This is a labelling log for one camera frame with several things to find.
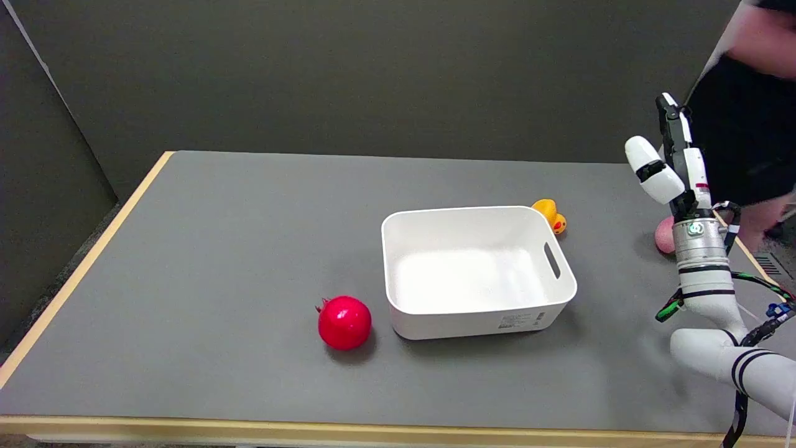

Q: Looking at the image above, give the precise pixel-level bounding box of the red pomegranate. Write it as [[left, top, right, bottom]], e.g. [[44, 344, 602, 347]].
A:
[[315, 295, 373, 351]]

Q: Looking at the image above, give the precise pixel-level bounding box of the person in black clothes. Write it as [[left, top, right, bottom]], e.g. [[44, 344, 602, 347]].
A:
[[683, 0, 796, 253]]

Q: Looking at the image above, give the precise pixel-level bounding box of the yellow rubber duck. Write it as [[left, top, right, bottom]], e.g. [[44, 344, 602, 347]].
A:
[[532, 198, 568, 236]]

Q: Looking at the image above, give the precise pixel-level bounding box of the white plastic bin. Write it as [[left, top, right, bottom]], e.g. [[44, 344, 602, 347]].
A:
[[381, 205, 578, 341]]

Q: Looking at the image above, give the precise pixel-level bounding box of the pink peach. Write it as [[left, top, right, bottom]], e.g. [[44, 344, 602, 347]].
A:
[[654, 215, 677, 255]]

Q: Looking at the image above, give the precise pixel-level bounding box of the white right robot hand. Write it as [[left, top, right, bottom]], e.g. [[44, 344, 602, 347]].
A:
[[624, 92, 714, 220]]

